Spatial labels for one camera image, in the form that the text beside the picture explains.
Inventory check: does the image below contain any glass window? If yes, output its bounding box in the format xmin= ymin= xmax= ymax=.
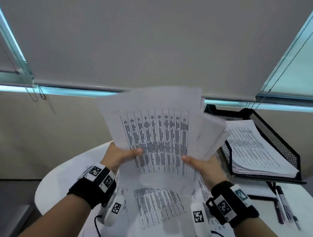
xmin=0 ymin=5 xmax=313 ymax=113

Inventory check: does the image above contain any dark blue pen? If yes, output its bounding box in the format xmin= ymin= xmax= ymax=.
xmin=274 ymin=200 xmax=285 ymax=225

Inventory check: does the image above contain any black mesh paper tray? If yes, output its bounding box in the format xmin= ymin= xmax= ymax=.
xmin=203 ymin=104 xmax=307 ymax=202

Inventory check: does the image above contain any black right wristband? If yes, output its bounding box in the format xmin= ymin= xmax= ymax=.
xmin=205 ymin=180 xmax=260 ymax=229

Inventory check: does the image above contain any black marker pen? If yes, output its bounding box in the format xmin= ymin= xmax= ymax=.
xmin=276 ymin=186 xmax=301 ymax=230

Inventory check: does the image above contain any pile of papers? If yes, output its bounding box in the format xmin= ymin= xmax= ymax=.
xmin=81 ymin=156 xmax=235 ymax=237

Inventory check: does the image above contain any person's right forearm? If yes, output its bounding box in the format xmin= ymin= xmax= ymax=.
xmin=232 ymin=217 xmax=279 ymax=237

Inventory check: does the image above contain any person's left forearm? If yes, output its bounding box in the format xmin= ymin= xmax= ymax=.
xmin=33 ymin=194 xmax=92 ymax=237

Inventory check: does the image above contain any grey low cabinet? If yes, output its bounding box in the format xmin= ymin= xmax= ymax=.
xmin=0 ymin=179 xmax=35 ymax=237

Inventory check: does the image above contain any wide grey roller blind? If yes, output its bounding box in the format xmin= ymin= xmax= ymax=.
xmin=0 ymin=0 xmax=313 ymax=101

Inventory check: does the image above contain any black cable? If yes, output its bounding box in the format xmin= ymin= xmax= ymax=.
xmin=94 ymin=215 xmax=104 ymax=237

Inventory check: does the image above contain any printed paper bundle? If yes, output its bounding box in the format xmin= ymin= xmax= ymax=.
xmin=97 ymin=85 xmax=230 ymax=182
xmin=225 ymin=119 xmax=300 ymax=177
xmin=231 ymin=163 xmax=300 ymax=179
xmin=231 ymin=165 xmax=300 ymax=179
xmin=244 ymin=182 xmax=277 ymax=198

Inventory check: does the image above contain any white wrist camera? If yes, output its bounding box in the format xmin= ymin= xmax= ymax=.
xmin=190 ymin=202 xmax=210 ymax=237
xmin=102 ymin=194 xmax=125 ymax=226

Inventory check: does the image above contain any black wristband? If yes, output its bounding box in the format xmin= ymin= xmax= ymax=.
xmin=205 ymin=180 xmax=260 ymax=229
xmin=66 ymin=162 xmax=117 ymax=210

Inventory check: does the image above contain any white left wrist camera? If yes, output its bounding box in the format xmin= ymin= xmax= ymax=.
xmin=102 ymin=194 xmax=125 ymax=226

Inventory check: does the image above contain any metal bead chain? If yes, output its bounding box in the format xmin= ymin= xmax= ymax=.
xmin=244 ymin=29 xmax=313 ymax=110
xmin=0 ymin=41 xmax=47 ymax=103

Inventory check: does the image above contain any black left wristband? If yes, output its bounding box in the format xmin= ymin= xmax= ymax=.
xmin=66 ymin=162 xmax=117 ymax=210

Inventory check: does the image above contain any person's right hand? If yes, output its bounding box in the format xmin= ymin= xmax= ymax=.
xmin=182 ymin=155 xmax=228 ymax=192

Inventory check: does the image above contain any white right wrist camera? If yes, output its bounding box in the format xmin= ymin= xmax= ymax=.
xmin=190 ymin=202 xmax=210 ymax=237

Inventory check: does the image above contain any person's left hand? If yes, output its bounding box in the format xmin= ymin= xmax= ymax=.
xmin=100 ymin=141 xmax=143 ymax=175

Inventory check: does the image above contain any white table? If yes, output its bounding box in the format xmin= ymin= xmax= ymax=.
xmin=34 ymin=140 xmax=313 ymax=237

